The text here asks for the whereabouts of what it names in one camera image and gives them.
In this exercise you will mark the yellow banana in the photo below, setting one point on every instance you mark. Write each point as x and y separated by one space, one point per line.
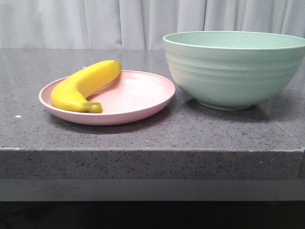
71 94

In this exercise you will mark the green bowl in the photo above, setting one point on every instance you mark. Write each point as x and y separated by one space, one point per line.
232 70

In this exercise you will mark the white curtain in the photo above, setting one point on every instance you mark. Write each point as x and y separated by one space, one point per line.
137 24

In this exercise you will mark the pink plate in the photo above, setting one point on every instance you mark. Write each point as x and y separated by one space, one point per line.
132 96

